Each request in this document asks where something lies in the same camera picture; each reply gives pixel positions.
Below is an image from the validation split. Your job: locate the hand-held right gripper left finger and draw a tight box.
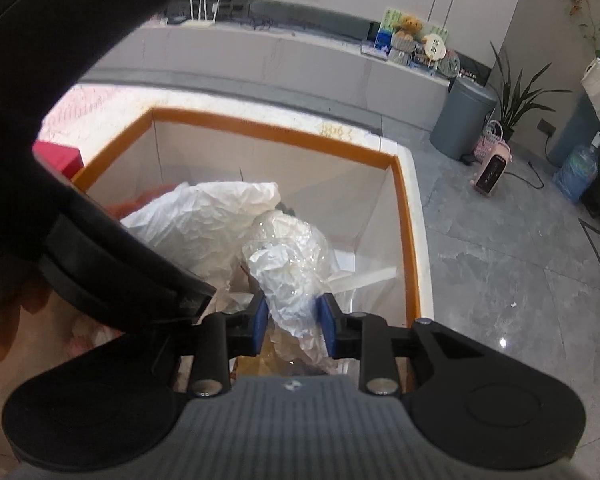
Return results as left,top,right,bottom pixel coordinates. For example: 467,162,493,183
190,294,270,397

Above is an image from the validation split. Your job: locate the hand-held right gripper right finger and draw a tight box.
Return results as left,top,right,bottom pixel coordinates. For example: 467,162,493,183
314,294,486,397

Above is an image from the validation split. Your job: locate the orange cardboard box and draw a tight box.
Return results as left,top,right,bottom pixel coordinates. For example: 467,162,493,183
72,107,435,397

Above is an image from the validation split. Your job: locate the person's left hand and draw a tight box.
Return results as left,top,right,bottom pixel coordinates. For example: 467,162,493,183
0,260,53,383

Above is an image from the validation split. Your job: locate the red box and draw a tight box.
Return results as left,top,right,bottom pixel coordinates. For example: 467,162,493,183
32,141,84,179

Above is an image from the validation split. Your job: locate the white router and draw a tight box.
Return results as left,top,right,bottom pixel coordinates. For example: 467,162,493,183
189,0,217,27

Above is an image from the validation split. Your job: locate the pink space heater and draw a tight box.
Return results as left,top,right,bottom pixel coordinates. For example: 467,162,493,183
472,141,512,196

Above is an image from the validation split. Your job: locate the pink woven basket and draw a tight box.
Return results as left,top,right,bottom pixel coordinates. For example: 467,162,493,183
472,120,504,159

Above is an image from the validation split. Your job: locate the grey trash can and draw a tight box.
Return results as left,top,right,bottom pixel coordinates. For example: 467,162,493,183
430,77,499,162

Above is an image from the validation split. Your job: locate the white marble television console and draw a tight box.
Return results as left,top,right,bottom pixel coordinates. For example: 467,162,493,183
80,0,461,137

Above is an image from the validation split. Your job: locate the blue water bottle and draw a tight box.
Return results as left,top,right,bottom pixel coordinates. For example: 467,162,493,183
555,132,600,204

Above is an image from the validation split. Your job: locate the white round fan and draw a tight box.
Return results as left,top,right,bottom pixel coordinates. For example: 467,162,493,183
420,35,452,60

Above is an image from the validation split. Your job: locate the snake plant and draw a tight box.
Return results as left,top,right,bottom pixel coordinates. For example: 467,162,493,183
490,42,572,142

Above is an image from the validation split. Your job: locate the brown teddy bear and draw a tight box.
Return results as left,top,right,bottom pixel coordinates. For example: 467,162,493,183
392,16,424,44

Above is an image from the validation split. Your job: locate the trailing vine plant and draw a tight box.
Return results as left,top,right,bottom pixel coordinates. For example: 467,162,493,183
545,0,600,57

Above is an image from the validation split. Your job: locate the black power cable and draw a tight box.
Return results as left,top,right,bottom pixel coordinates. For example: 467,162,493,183
509,159,547,190

